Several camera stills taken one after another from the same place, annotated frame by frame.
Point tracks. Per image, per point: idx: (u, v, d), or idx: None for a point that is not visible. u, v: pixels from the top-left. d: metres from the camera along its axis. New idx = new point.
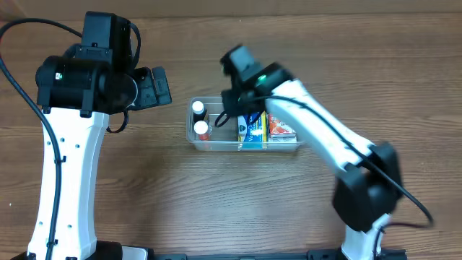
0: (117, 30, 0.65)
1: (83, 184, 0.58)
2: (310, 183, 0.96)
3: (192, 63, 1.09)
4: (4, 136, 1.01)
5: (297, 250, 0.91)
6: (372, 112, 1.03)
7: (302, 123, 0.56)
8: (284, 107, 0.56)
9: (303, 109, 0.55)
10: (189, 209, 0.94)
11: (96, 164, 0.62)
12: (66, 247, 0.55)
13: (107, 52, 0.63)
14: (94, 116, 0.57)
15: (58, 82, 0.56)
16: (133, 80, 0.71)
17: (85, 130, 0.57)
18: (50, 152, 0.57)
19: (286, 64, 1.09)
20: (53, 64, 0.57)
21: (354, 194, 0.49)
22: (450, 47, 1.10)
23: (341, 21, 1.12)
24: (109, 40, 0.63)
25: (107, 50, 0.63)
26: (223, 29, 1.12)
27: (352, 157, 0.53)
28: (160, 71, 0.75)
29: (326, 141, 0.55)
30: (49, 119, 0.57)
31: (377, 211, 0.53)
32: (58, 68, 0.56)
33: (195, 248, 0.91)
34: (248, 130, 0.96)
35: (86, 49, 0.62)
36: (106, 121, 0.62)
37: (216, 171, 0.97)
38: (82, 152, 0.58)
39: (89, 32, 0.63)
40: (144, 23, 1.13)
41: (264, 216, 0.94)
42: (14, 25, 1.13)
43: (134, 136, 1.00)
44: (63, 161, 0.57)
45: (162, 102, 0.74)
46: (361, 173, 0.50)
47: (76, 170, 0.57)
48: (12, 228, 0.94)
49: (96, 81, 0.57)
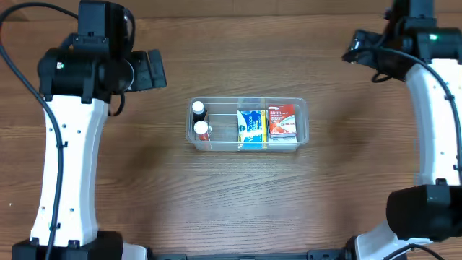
0: (112, 17, 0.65)
1: (84, 170, 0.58)
2: (310, 183, 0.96)
3: (193, 63, 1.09)
4: (4, 136, 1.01)
5: (296, 250, 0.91)
6: (372, 112, 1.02)
7: (430, 107, 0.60)
8: (426, 83, 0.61)
9: (446, 101, 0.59)
10: (189, 209, 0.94)
11: (97, 152, 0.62)
12: (68, 231, 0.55)
13: (103, 41, 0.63)
14: (94, 103, 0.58)
15: (60, 71, 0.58)
16: (129, 63, 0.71)
17: (87, 115, 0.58)
18: (53, 137, 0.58)
19: (286, 63, 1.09)
20: (54, 55, 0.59)
21: (427, 206, 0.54)
22: None
23: (341, 22, 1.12)
24: (104, 28, 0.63)
25: (104, 38, 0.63)
26: (223, 29, 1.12)
27: (453, 180, 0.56)
28: (156, 53, 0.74)
29: (442, 149, 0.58)
30: (50, 105, 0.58)
31: (429, 232, 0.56)
32: (59, 58, 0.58)
33: (195, 248, 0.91)
34: (248, 129, 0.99)
35: (84, 39, 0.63)
36: (106, 109, 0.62)
37: (216, 171, 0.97)
38: (84, 137, 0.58)
39: (84, 22, 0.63)
40: (144, 23, 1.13)
41: (264, 216, 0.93)
42: (14, 26, 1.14)
43: (135, 136, 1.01)
44: (65, 146, 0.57)
45: (158, 85, 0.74)
46: (445, 197, 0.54)
47: (78, 155, 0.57)
48: (12, 228, 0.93)
49: (96, 70, 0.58)
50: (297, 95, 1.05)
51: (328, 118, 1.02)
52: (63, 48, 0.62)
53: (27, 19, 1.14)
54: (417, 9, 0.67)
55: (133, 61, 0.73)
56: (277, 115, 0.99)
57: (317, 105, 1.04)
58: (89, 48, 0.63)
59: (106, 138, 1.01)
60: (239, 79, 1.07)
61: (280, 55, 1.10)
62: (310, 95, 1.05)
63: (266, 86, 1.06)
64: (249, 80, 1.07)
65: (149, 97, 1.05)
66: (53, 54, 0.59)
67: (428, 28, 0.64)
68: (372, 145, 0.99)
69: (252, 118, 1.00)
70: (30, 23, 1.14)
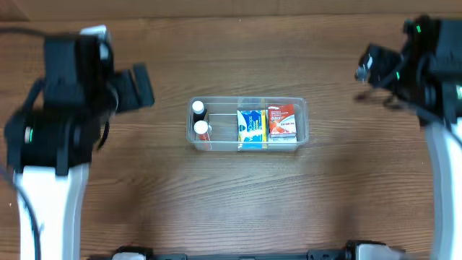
0: (80, 55, 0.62)
1: (66, 243, 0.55)
2: (310, 183, 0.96)
3: (193, 63, 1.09)
4: None
5: (296, 250, 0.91)
6: (372, 112, 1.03)
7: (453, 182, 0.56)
8: (449, 150, 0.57)
9: None
10: (189, 209, 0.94)
11: (79, 224, 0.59)
12: None
13: (75, 89, 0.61)
14: (70, 175, 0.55)
15: (28, 144, 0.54)
16: (110, 89, 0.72)
17: (62, 191, 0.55)
18: (27, 222, 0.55)
19: (286, 63, 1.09)
20: (22, 120, 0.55)
21: None
22: None
23: (341, 21, 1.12)
24: (74, 73, 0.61)
25: (76, 88, 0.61)
26: (223, 29, 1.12)
27: None
28: (142, 72, 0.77)
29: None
30: (22, 188, 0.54)
31: None
32: (28, 125, 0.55)
33: (195, 248, 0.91)
34: (248, 129, 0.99)
35: (55, 87, 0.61)
36: (84, 178, 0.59)
37: (216, 171, 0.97)
38: (61, 217, 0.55)
39: (50, 63, 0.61)
40: (144, 22, 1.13)
41: (264, 216, 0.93)
42: (13, 25, 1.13)
43: (135, 136, 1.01)
44: (41, 230, 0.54)
45: (146, 104, 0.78)
46: None
47: (55, 233, 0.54)
48: (12, 228, 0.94)
49: (70, 135, 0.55)
50: (297, 95, 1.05)
51: (328, 118, 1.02)
52: (34, 107, 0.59)
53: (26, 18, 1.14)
54: (445, 45, 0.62)
55: (115, 84, 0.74)
56: (277, 115, 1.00)
57: (317, 105, 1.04)
58: (61, 97, 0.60)
59: None
60: (239, 79, 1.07)
61: (280, 55, 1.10)
62: (310, 95, 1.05)
63: (266, 85, 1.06)
64: (249, 80, 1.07)
65: None
66: (22, 119, 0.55)
67: (454, 76, 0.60)
68: (372, 145, 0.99)
69: (252, 118, 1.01)
70: None
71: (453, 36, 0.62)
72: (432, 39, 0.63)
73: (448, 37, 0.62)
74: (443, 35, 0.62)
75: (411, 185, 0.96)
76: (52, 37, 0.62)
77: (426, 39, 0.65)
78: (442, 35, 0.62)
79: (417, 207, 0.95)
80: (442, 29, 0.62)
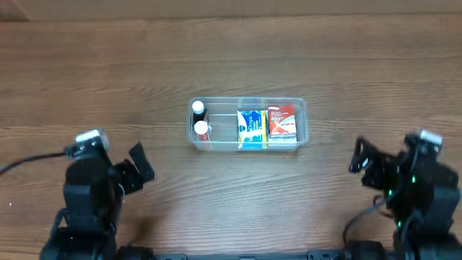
0: (92, 172, 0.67)
1: None
2: (310, 183, 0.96)
3: (193, 63, 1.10)
4: (5, 136, 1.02)
5: (297, 250, 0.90)
6: (372, 112, 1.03)
7: None
8: None
9: None
10: (189, 209, 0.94)
11: None
12: None
13: (92, 220, 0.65)
14: None
15: None
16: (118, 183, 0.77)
17: None
18: None
19: (286, 63, 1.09)
20: (54, 252, 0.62)
21: None
22: (450, 47, 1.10)
23: (341, 22, 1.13)
24: (92, 211, 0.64)
25: (93, 217, 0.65)
26: (223, 29, 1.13)
27: None
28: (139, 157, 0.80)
29: None
30: None
31: None
32: (60, 255, 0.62)
33: (195, 248, 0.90)
34: (248, 129, 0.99)
35: (75, 219, 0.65)
36: None
37: (216, 172, 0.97)
38: None
39: (71, 207, 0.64)
40: (144, 24, 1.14)
41: (264, 216, 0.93)
42: (15, 27, 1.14)
43: (135, 136, 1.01)
44: None
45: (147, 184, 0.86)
46: None
47: None
48: (11, 228, 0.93)
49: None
50: (297, 95, 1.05)
51: (328, 119, 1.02)
52: (60, 235, 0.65)
53: (27, 19, 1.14)
54: (434, 212, 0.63)
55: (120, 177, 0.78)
56: (277, 115, 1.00)
57: (317, 105, 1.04)
58: (81, 224, 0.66)
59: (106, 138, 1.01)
60: (238, 79, 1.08)
61: (279, 55, 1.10)
62: (310, 95, 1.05)
63: (266, 86, 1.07)
64: (249, 80, 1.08)
65: (149, 97, 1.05)
66: (54, 252, 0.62)
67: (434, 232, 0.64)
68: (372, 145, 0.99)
69: (252, 118, 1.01)
70: (30, 23, 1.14)
71: (432, 175, 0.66)
72: (426, 198, 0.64)
73: (443, 199, 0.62)
74: (426, 170, 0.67)
75: None
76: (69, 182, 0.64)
77: (423, 190, 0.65)
78: (435, 186, 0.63)
79: None
80: (432, 200, 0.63)
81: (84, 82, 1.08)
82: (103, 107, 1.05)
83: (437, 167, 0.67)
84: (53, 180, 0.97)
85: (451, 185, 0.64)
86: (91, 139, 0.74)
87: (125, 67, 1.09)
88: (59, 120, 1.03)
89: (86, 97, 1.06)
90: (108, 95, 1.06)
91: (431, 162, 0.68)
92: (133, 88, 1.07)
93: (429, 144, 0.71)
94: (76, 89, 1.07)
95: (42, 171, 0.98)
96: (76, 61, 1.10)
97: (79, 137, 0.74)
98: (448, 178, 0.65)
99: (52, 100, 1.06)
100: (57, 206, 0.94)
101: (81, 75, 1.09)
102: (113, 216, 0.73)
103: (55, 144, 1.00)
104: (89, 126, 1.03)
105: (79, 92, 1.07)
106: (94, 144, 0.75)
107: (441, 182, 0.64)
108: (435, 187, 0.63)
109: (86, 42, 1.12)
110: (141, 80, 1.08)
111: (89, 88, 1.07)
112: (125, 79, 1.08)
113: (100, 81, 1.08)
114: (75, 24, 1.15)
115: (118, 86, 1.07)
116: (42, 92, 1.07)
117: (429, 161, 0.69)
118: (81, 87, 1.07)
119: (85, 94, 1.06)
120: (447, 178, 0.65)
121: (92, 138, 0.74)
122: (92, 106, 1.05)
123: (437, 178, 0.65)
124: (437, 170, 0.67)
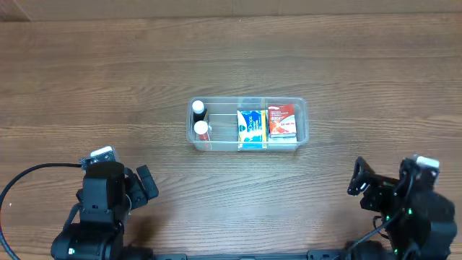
0: (107, 169, 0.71)
1: None
2: (310, 183, 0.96)
3: (193, 63, 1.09)
4: (5, 136, 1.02)
5: (297, 250, 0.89)
6: (372, 112, 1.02)
7: None
8: None
9: None
10: (189, 209, 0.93)
11: None
12: None
13: (106, 213, 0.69)
14: None
15: (71, 256, 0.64)
16: (127, 192, 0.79)
17: None
18: None
19: (286, 63, 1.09)
20: (66, 240, 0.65)
21: None
22: (450, 47, 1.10)
23: (341, 21, 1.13)
24: (106, 202, 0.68)
25: (106, 209, 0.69)
26: (223, 29, 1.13)
27: None
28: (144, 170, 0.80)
29: None
30: None
31: None
32: (71, 243, 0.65)
33: (195, 248, 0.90)
34: (248, 129, 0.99)
35: (89, 211, 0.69)
36: None
37: (216, 171, 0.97)
38: None
39: (88, 198, 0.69)
40: (144, 23, 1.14)
41: (264, 216, 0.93)
42: (15, 26, 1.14)
43: (134, 136, 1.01)
44: None
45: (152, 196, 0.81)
46: None
47: None
48: (10, 228, 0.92)
49: (104, 250, 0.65)
50: (297, 95, 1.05)
51: (328, 119, 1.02)
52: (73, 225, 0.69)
53: (27, 19, 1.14)
54: (431, 245, 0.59)
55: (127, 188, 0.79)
56: (277, 115, 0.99)
57: (317, 105, 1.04)
58: (94, 218, 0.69)
59: (106, 138, 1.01)
60: (238, 79, 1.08)
61: (279, 55, 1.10)
62: (310, 95, 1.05)
63: (266, 85, 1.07)
64: (248, 80, 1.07)
65: (149, 97, 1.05)
66: (66, 239, 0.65)
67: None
68: (372, 145, 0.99)
69: (252, 118, 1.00)
70: (30, 23, 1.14)
71: (428, 209, 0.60)
72: (423, 231, 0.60)
73: (442, 232, 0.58)
74: (423, 204, 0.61)
75: None
76: (90, 174, 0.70)
77: (420, 223, 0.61)
78: (430, 222, 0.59)
79: None
80: (430, 235, 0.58)
81: (84, 82, 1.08)
82: (103, 107, 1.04)
83: (437, 201, 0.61)
84: (53, 180, 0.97)
85: (448, 216, 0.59)
86: (105, 153, 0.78)
87: (125, 67, 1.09)
88: (59, 120, 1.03)
89: (86, 97, 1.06)
90: (107, 95, 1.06)
91: (429, 196, 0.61)
92: (133, 88, 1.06)
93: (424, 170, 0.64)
94: (76, 89, 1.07)
95: (43, 171, 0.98)
96: (76, 61, 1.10)
97: (93, 152, 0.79)
98: (445, 209, 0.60)
99: (52, 99, 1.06)
100: (57, 206, 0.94)
101: (81, 75, 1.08)
102: (124, 219, 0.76)
103: (55, 144, 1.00)
104: (89, 126, 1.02)
105: (79, 92, 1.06)
106: (107, 157, 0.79)
107: (437, 214, 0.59)
108: (433, 222, 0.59)
109: (86, 42, 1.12)
110: (141, 80, 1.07)
111: (89, 88, 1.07)
112: (125, 79, 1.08)
113: (100, 81, 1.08)
114: (75, 24, 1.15)
115: (118, 85, 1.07)
116: (42, 91, 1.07)
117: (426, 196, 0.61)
118: (81, 86, 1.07)
119: (85, 94, 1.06)
120: (444, 208, 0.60)
121: (106, 152, 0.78)
122: (92, 106, 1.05)
123: (434, 212, 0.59)
124: (434, 201, 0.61)
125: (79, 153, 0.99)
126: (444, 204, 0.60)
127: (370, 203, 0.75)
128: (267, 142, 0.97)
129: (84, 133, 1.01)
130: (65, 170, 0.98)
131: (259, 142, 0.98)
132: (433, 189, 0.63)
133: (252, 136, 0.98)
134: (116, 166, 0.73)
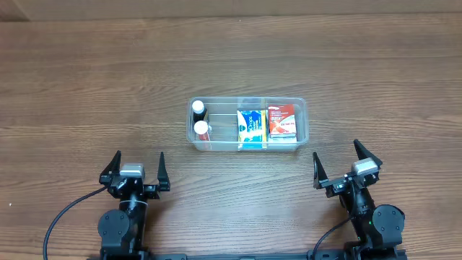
0: (116, 225, 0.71)
1: None
2: (310, 183, 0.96)
3: (193, 62, 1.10)
4: (5, 136, 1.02)
5: (297, 250, 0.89)
6: (372, 112, 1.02)
7: None
8: None
9: None
10: (189, 209, 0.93)
11: None
12: None
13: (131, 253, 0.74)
14: None
15: None
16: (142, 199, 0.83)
17: None
18: None
19: (286, 63, 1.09)
20: None
21: None
22: (450, 47, 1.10)
23: (341, 22, 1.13)
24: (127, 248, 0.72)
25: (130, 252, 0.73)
26: (224, 29, 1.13)
27: None
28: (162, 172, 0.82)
29: None
30: None
31: None
32: None
33: (195, 248, 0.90)
34: (248, 129, 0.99)
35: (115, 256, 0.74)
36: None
37: (216, 171, 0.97)
38: None
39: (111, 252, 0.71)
40: (145, 23, 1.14)
41: (264, 216, 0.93)
42: (14, 26, 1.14)
43: (135, 136, 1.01)
44: None
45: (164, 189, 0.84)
46: None
47: None
48: (11, 228, 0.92)
49: None
50: (297, 95, 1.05)
51: (328, 119, 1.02)
52: None
53: (26, 18, 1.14)
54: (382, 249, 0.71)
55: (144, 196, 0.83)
56: (277, 115, 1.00)
57: (317, 105, 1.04)
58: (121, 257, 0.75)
59: (107, 138, 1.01)
60: (238, 79, 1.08)
61: (280, 55, 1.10)
62: (310, 95, 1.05)
63: (266, 85, 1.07)
64: (249, 80, 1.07)
65: (149, 97, 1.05)
66: None
67: None
68: (372, 145, 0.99)
69: (252, 118, 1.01)
70: (30, 23, 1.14)
71: (383, 225, 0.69)
72: (377, 240, 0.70)
73: (392, 243, 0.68)
74: (380, 220, 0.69)
75: (410, 185, 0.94)
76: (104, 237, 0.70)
77: (375, 234, 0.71)
78: (382, 237, 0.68)
79: (417, 207, 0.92)
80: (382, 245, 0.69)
81: (84, 82, 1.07)
82: (103, 107, 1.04)
83: (392, 218, 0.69)
84: (53, 180, 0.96)
85: (398, 232, 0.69)
86: (133, 177, 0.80)
87: (124, 67, 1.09)
88: (59, 120, 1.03)
89: (86, 97, 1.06)
90: (107, 95, 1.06)
91: (385, 215, 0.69)
92: (133, 88, 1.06)
93: (366, 174, 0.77)
94: (76, 89, 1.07)
95: (44, 171, 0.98)
96: (76, 61, 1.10)
97: (123, 170, 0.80)
98: (396, 224, 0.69)
99: (52, 99, 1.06)
100: (57, 206, 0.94)
101: (81, 75, 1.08)
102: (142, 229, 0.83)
103: (55, 145, 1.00)
104: (89, 126, 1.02)
105: (79, 92, 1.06)
106: (136, 181, 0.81)
107: (389, 230, 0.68)
108: (383, 237, 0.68)
109: (86, 42, 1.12)
110: (140, 80, 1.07)
111: (89, 88, 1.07)
112: (125, 79, 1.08)
113: (100, 81, 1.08)
114: (74, 24, 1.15)
115: (118, 85, 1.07)
116: (42, 91, 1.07)
117: (382, 215, 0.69)
118: (81, 86, 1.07)
119: (85, 94, 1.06)
120: (396, 224, 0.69)
121: (135, 178, 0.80)
122: (92, 106, 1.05)
123: (388, 229, 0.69)
124: (389, 218, 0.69)
125: (79, 153, 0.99)
126: (398, 219, 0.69)
127: (343, 205, 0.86)
128: (266, 143, 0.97)
129: (84, 134, 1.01)
130: (65, 170, 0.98)
131: (258, 141, 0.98)
132: (388, 205, 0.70)
133: (251, 136, 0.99)
134: (124, 221, 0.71)
